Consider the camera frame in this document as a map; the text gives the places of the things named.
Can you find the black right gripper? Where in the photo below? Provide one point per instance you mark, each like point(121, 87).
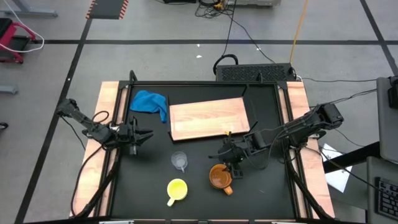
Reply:
point(231, 151)

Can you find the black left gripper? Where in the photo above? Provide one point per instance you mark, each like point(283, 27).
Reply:
point(127, 135)

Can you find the orange-brown ceramic mug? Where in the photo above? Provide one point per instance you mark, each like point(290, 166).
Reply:
point(220, 178)

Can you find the pale yellow mug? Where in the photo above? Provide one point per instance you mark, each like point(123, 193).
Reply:
point(176, 189)

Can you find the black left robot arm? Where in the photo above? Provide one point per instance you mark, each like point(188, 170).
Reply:
point(77, 115)

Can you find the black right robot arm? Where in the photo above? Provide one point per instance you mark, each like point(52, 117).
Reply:
point(298, 126)

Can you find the blue cloth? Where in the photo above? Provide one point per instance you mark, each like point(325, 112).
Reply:
point(149, 102)

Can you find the clear glass cup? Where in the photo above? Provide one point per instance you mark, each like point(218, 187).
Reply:
point(179, 160)

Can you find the black computer case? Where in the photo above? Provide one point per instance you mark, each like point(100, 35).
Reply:
point(255, 73)

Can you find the white paper sheet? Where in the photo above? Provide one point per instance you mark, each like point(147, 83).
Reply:
point(337, 177)

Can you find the black hazard-striped mat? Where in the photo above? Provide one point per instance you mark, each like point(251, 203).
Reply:
point(107, 8)

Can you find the grey desk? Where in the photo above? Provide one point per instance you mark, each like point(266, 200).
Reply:
point(385, 133)

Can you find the black keyboard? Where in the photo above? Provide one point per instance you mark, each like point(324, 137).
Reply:
point(388, 199)

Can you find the red cart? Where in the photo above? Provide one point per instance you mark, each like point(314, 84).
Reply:
point(12, 39)

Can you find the grey metal stand leg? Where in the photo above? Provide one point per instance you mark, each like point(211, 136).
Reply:
point(29, 12)

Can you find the black table frame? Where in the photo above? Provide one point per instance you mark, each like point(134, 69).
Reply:
point(202, 83)

